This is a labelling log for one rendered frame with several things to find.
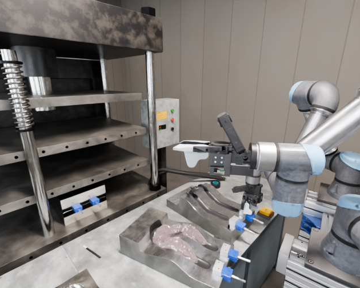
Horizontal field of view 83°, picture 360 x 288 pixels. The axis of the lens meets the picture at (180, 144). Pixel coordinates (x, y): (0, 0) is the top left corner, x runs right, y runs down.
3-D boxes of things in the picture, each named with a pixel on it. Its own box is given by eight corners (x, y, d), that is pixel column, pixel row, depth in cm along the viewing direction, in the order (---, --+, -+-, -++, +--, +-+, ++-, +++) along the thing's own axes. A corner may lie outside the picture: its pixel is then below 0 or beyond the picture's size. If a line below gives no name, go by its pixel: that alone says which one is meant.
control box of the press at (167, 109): (181, 238, 221) (181, 99, 177) (159, 254, 200) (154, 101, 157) (167, 228, 235) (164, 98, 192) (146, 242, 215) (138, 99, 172)
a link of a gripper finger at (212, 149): (193, 153, 50) (228, 153, 51) (194, 147, 50) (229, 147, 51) (191, 149, 55) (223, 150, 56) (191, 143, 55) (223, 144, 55)
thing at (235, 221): (256, 235, 106) (257, 226, 104) (251, 240, 102) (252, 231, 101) (233, 223, 114) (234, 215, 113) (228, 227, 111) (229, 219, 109)
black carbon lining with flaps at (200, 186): (240, 212, 123) (242, 199, 120) (225, 226, 112) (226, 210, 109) (196, 191, 146) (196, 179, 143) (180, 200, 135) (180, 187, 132)
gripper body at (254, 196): (255, 208, 108) (258, 187, 104) (240, 202, 113) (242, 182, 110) (262, 202, 113) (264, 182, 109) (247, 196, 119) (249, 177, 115)
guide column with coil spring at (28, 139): (66, 278, 127) (16, 50, 89) (56, 284, 124) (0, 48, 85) (63, 272, 131) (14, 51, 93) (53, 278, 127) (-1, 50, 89)
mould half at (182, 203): (253, 222, 125) (255, 203, 121) (230, 246, 107) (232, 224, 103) (191, 192, 158) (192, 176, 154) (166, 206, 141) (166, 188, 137)
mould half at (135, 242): (233, 253, 103) (235, 235, 99) (217, 300, 81) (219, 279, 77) (151, 222, 125) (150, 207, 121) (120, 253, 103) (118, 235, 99)
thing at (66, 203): (107, 207, 142) (104, 184, 137) (65, 226, 124) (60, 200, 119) (79, 183, 176) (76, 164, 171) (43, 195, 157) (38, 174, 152)
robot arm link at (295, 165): (323, 184, 49) (331, 150, 46) (274, 180, 51) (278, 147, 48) (310, 170, 56) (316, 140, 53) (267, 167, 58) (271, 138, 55)
